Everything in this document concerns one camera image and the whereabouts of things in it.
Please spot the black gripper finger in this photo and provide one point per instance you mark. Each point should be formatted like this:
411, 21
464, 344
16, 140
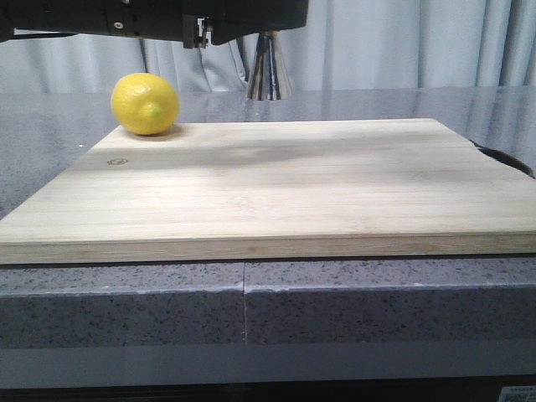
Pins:
238, 18

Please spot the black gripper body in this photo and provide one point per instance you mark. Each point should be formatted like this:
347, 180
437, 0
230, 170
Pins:
187, 22

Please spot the steel hourglass jigger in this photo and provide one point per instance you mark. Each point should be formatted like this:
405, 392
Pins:
268, 77

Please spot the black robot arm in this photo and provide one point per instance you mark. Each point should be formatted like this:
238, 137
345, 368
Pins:
43, 19

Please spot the yellow lemon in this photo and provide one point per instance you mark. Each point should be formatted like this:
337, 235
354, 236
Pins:
144, 104

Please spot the grey curtain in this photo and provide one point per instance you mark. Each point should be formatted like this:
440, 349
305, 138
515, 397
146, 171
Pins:
389, 60

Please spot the light wooden cutting board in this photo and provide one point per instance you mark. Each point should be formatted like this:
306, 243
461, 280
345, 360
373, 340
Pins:
214, 191

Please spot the white label sticker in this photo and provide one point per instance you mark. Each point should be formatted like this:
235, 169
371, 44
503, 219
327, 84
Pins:
518, 393

